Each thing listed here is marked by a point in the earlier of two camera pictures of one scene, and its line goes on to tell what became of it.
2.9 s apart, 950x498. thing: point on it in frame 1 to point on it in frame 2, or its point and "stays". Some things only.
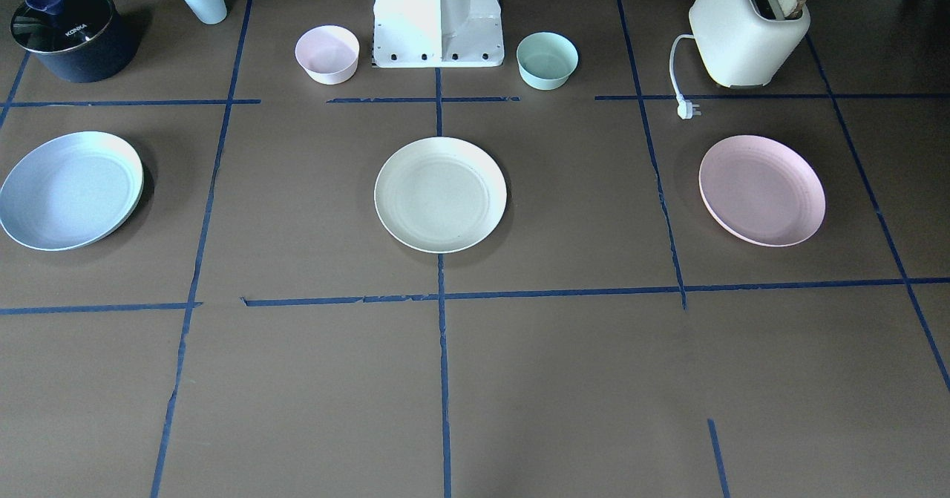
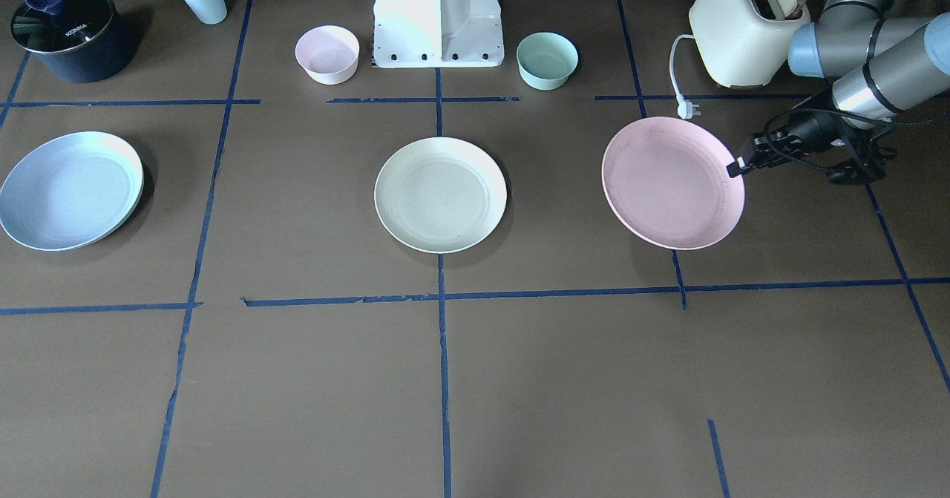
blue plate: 71,191 stays
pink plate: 761,190 to 666,179
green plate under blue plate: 111,232 stays
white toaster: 737,20 stays
